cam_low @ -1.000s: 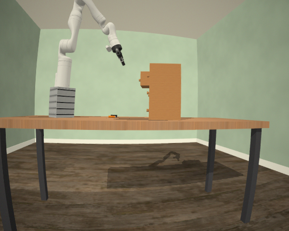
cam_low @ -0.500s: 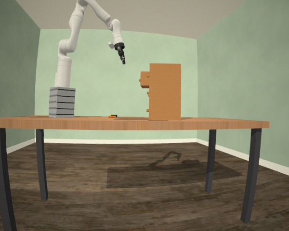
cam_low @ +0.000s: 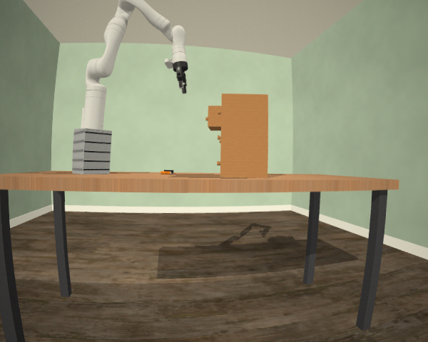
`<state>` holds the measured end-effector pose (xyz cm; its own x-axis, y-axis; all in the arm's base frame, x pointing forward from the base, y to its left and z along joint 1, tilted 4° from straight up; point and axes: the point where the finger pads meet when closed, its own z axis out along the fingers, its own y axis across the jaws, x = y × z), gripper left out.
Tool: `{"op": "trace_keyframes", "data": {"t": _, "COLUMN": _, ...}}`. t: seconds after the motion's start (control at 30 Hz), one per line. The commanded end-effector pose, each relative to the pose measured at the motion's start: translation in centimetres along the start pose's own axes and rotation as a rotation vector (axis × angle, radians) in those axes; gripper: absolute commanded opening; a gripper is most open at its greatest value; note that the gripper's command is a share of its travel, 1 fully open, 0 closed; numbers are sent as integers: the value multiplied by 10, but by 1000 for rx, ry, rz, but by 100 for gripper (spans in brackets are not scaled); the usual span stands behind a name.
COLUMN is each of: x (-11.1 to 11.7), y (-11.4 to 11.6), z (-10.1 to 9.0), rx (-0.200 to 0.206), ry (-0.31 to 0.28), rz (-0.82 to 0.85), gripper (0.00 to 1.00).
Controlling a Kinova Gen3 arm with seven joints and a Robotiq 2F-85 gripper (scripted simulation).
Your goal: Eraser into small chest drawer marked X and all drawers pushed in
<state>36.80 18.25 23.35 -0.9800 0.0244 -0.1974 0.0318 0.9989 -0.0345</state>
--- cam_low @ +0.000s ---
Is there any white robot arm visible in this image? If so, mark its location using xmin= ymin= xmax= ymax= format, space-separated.
xmin=81 ymin=0 xmax=187 ymax=130

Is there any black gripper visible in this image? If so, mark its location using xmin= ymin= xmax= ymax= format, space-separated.
xmin=173 ymin=61 xmax=188 ymax=94

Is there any brown wooden chest of drawers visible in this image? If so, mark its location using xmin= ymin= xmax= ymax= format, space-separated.
xmin=220 ymin=93 xmax=268 ymax=178

